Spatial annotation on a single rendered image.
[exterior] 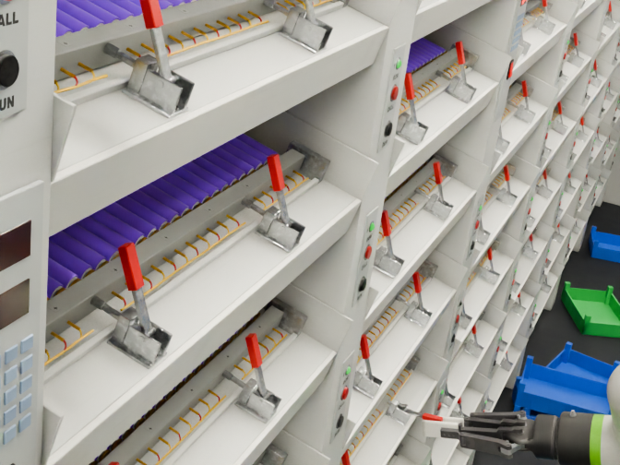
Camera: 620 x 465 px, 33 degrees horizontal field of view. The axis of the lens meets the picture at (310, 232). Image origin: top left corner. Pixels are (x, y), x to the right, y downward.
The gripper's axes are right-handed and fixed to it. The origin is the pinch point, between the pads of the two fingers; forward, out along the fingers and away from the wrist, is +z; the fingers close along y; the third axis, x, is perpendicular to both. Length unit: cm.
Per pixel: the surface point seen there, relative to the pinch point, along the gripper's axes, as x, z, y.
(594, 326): -74, 7, 217
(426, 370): 2.1, 8.1, 17.7
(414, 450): -16.0, 12.1, 17.6
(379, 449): 0.9, 8.0, -11.3
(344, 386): 32, -3, -47
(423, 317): 21.4, 1.5, -1.0
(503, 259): 1, 8, 84
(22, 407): 65, -12, -115
